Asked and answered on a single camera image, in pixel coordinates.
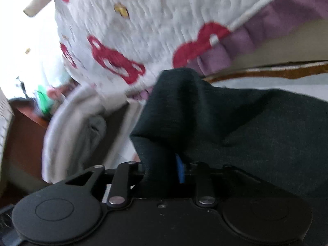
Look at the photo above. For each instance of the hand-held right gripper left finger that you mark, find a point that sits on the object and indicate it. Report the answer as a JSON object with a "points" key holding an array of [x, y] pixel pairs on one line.
{"points": [[120, 176]]}

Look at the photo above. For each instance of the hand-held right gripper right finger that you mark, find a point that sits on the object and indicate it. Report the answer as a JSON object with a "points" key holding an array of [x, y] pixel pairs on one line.
{"points": [[180, 170]]}

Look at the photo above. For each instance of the dark green garment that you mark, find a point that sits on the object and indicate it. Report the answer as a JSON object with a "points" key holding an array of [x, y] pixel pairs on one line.
{"points": [[243, 128]]}

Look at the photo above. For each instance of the dark olive folded garment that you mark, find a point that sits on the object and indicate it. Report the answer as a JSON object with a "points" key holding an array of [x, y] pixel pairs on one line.
{"points": [[117, 133]]}

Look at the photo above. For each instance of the white folded garment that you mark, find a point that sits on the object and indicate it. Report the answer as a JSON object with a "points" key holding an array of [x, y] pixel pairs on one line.
{"points": [[64, 133]]}

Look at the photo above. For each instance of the brown wooden cabinet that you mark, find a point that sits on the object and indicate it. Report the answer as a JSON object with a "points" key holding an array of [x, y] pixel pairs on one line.
{"points": [[23, 143]]}

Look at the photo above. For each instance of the checkered printed floor mat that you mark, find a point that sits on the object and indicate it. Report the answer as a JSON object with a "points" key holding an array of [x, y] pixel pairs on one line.
{"points": [[243, 84]]}

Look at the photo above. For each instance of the grey plush rabbit toy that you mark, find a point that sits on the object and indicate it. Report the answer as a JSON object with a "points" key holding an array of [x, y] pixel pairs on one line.
{"points": [[55, 92]]}

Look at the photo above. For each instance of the green plastic bag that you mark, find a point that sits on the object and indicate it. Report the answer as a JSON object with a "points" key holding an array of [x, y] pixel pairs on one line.
{"points": [[43, 100]]}

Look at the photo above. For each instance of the geometric patterned white box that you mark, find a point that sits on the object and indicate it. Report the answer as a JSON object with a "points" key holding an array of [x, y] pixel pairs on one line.
{"points": [[5, 117]]}

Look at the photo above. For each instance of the bear print quilt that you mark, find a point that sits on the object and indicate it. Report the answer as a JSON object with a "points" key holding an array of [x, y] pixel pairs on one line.
{"points": [[166, 18]]}

